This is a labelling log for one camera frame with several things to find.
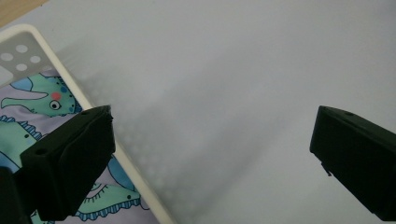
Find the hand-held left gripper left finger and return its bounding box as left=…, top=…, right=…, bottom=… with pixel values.
left=20, top=105, right=117, bottom=222

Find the purple seahorse print cloth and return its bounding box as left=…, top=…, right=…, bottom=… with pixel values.
left=0, top=69, right=153, bottom=224

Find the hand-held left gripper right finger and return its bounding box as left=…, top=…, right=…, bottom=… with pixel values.
left=309, top=105, right=396, bottom=222

